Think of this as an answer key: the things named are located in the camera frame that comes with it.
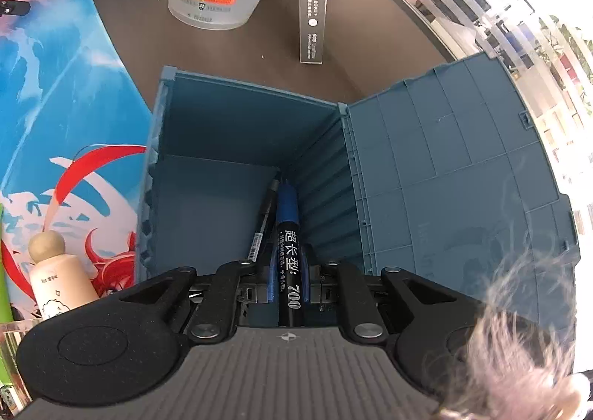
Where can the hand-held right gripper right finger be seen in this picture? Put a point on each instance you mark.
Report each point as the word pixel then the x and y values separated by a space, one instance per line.
pixel 319 290

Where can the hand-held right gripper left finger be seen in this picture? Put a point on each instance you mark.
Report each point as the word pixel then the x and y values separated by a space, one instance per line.
pixel 272 283

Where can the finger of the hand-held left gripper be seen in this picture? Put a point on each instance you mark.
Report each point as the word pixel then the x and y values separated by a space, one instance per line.
pixel 14 8

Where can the blue and black marker pen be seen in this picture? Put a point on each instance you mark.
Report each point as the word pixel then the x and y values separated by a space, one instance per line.
pixel 292 262

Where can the blue plastic storage box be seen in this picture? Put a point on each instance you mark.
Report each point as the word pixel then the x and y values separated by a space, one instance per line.
pixel 222 133

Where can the thin black pen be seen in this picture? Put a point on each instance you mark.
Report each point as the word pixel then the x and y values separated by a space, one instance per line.
pixel 263 225

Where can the printed blue red desk mat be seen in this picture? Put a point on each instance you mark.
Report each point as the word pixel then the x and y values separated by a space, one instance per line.
pixel 55 123

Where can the pink fluffy tuft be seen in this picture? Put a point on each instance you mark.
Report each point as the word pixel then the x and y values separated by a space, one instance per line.
pixel 509 355

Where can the cream bottle with wooden cap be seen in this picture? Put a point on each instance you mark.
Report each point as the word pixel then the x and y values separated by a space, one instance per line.
pixel 60 276

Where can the clear acrylic holder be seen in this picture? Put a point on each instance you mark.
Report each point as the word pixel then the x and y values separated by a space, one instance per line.
pixel 14 341

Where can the green plastic item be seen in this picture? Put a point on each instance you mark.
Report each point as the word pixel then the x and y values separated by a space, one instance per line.
pixel 4 290

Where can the small grey cardboard box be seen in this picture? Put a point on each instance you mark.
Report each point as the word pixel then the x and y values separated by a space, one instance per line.
pixel 312 8

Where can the blurred storage shelves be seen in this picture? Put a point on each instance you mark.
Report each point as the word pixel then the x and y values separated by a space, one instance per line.
pixel 500 8

